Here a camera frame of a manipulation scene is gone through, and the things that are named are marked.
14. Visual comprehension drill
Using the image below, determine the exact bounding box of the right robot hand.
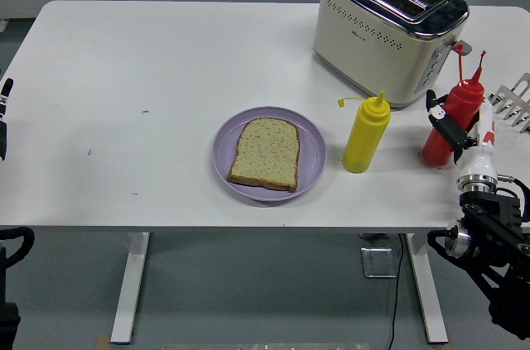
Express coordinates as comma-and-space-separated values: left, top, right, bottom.
426, 89, 498, 180

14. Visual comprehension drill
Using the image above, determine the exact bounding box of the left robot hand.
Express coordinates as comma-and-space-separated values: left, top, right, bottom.
0, 77, 15, 161

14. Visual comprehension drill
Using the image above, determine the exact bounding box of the red squeeze bottle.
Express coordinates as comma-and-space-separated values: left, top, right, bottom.
421, 44, 486, 168

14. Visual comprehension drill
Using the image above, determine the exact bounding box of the bread slice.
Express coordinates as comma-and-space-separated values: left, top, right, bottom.
226, 117, 301, 194

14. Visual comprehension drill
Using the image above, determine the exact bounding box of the silver metal toast rack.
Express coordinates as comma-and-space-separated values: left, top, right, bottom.
488, 72, 530, 134

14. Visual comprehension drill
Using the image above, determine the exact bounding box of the yellow squeeze bottle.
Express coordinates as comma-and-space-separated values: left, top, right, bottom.
337, 89, 393, 174

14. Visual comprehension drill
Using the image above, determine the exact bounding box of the white table leg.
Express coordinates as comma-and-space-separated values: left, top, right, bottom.
109, 232, 150, 345
405, 233, 449, 345

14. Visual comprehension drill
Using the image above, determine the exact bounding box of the metal floor socket plate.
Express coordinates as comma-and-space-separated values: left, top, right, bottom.
359, 246, 398, 280

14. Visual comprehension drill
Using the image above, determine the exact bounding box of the cream and chrome toaster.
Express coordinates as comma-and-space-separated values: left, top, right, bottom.
312, 0, 473, 110

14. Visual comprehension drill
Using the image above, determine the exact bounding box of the purple plate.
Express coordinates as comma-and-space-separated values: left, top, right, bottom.
212, 106, 327, 203

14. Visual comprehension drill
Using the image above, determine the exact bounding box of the black floor cable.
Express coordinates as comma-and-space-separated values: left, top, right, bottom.
386, 233, 405, 350

